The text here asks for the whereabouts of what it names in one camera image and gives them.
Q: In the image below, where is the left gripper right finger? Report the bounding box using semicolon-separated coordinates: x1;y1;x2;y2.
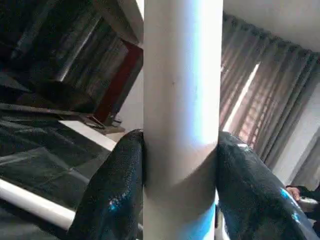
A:
215;131;320;240

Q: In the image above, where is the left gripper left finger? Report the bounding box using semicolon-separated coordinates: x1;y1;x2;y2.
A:
65;129;146;240

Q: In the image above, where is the white plastic table leg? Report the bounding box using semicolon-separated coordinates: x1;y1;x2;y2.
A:
0;179;77;231
141;0;224;240

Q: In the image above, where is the white flat board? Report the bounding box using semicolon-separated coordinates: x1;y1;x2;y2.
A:
59;120;118;152

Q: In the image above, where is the black work mat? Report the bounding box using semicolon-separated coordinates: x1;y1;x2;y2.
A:
0;0;146;240

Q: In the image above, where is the beige pleated curtain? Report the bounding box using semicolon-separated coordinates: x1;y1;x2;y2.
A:
220;12;320;188

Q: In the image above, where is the dark metal rod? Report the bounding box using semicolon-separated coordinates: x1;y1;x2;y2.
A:
0;102;98;127

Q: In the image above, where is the dark red frame post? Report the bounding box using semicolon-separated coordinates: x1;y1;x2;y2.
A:
94;41;144;126

